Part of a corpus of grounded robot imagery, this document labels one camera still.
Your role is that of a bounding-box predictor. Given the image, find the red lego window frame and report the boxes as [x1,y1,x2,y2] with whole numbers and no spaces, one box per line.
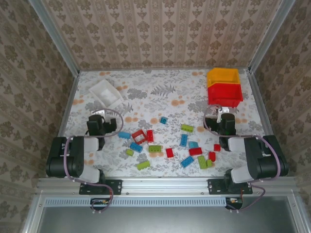
[131,130,148,144]

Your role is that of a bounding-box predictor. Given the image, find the white plastic bin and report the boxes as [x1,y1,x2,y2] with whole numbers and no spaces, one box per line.
[88,79,124,109]

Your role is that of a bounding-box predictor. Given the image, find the red plastic bin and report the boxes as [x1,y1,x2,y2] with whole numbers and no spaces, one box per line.
[207,83,243,108]

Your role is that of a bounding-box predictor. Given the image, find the yellow plastic bin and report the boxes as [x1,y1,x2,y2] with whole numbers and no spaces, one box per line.
[207,67,241,89]

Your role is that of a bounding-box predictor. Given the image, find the floral table covering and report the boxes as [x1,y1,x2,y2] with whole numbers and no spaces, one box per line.
[58,69,274,178]

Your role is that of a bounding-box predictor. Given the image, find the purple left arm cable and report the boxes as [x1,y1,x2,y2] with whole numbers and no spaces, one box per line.
[63,108,124,215]

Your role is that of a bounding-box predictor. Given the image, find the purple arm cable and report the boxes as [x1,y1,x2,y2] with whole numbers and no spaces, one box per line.
[63,108,124,215]
[203,104,283,214]

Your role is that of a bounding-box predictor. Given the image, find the aluminium side rail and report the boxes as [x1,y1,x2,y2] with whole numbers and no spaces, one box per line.
[245,69,276,136]
[57,71,81,138]

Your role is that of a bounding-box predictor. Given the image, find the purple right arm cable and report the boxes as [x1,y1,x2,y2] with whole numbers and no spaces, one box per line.
[203,104,283,214]

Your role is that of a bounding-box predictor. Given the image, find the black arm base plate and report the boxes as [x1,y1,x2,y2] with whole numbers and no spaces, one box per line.
[207,179,253,195]
[79,179,122,195]

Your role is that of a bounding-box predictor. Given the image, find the aluminium rear rail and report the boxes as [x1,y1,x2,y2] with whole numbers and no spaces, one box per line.
[79,66,251,72]

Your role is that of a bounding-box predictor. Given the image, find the aluminium mounting rail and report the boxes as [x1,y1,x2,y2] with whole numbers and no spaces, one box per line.
[36,176,301,195]

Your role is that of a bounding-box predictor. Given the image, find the slotted grey cable duct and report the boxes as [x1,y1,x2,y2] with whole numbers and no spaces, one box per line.
[45,197,226,207]

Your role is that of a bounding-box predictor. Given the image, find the aluminium frame post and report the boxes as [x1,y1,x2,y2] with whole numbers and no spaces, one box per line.
[247,0,296,73]
[28,0,81,76]

